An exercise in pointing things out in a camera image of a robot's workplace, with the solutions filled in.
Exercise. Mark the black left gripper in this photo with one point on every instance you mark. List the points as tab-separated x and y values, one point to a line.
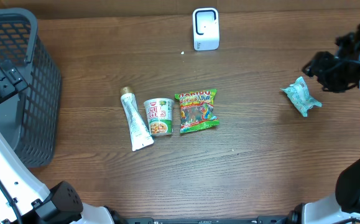
10	83

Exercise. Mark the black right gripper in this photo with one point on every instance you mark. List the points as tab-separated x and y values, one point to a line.
318	67

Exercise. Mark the mint green wipes packet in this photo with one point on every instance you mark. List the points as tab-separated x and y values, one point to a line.
300	97

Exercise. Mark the colourful gummy candy bag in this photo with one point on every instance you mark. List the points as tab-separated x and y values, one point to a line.
196	110

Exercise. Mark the white tube gold cap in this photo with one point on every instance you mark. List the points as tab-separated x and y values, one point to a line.
139	133

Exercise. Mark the instant noodle cup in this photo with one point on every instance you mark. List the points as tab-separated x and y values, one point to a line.
159	113

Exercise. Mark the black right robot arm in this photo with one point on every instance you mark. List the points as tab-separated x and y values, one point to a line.
343	206

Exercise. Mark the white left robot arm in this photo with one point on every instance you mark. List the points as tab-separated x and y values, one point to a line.
23	197

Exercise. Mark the white barcode scanner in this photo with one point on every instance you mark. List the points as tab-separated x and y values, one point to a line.
205	29

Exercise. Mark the dark grey plastic basket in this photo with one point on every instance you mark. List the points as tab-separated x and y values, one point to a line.
28	120

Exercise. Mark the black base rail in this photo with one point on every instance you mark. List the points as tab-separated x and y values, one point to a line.
259	220

